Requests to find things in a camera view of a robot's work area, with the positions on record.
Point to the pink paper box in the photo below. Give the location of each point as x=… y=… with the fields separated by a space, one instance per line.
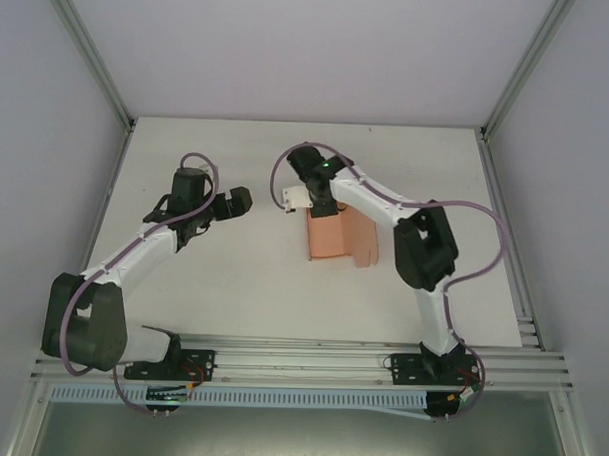
x=329 y=239

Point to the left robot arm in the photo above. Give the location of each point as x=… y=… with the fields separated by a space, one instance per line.
x=89 y=315

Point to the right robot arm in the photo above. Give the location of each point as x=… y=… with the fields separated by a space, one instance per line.
x=424 y=247

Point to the black controller board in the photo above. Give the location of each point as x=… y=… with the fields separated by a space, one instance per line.
x=166 y=397
x=446 y=405

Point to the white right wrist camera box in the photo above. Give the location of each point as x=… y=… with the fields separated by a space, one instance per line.
x=296 y=199

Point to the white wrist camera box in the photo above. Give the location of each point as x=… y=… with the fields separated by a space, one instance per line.
x=296 y=199
x=200 y=163

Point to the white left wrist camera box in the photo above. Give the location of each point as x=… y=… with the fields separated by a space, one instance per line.
x=200 y=163

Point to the aluminium side rail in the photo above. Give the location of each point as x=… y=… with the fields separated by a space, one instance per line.
x=104 y=221
x=496 y=194

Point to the aluminium rail beam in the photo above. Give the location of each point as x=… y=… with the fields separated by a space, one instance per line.
x=300 y=360

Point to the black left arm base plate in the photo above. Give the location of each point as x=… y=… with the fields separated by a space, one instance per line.
x=202 y=362

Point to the aluminium frame post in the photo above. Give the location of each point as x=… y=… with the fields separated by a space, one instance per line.
x=527 y=66
x=90 y=55

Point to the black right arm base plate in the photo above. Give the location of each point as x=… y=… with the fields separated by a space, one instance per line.
x=404 y=369

